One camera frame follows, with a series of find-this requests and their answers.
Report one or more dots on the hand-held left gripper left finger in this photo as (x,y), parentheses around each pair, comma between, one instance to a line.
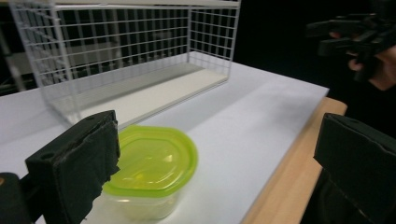
(77,161)

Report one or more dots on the clear container with green lid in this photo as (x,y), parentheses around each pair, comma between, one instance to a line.
(152,165)

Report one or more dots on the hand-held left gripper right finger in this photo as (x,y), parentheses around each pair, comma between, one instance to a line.
(358,161)

